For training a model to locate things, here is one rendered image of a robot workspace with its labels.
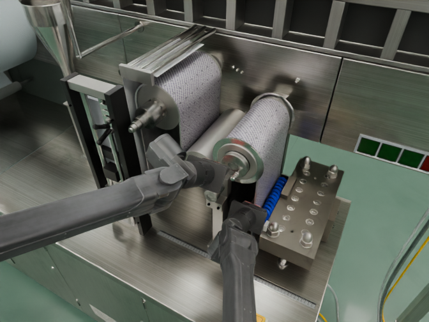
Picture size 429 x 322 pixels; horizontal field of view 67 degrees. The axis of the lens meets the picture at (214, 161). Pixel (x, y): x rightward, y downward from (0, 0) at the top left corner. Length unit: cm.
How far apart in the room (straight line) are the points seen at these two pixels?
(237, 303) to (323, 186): 65
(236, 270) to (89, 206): 30
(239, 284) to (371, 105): 65
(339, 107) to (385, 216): 165
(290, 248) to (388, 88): 52
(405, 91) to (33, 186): 132
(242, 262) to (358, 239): 178
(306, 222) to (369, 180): 186
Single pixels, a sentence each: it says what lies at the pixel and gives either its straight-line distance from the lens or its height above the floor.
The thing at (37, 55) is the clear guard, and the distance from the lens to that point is 154.
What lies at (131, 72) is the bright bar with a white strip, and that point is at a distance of 86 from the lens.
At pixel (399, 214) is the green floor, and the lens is 269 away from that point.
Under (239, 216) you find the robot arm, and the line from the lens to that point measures 81.
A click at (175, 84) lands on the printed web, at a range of 89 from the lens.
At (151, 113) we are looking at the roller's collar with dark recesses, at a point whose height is 136.
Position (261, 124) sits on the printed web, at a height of 131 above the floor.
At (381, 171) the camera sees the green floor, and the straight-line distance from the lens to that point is 298.
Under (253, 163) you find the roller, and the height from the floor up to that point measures 127.
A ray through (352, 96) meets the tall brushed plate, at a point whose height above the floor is 133.
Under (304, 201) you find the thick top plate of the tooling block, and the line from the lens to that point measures 108.
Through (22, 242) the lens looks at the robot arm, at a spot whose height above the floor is 144.
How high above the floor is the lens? 181
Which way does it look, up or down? 41 degrees down
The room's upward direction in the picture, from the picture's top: straight up
